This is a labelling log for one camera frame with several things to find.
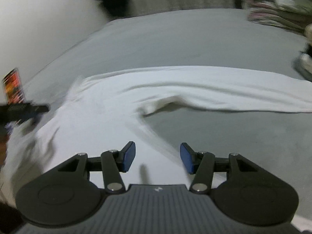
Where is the grey bed cover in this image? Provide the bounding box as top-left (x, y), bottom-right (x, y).
top-left (27, 9), bottom-right (311, 218)

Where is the pink grey folded quilt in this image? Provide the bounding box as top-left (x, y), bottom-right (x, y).
top-left (241, 0), bottom-right (311, 34)

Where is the beige folded garment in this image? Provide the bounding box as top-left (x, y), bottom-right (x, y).
top-left (305, 24), bottom-right (312, 39)

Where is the grey folded garment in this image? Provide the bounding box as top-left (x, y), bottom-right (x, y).
top-left (292, 53), bottom-right (312, 82)

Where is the white folded garment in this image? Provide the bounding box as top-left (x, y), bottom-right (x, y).
top-left (300, 53), bottom-right (312, 74)

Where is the white sweatshirt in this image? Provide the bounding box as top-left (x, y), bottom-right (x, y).
top-left (0, 65), bottom-right (312, 234)

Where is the smartphone on stand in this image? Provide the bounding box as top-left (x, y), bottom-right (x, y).
top-left (2, 68), bottom-right (25, 104)

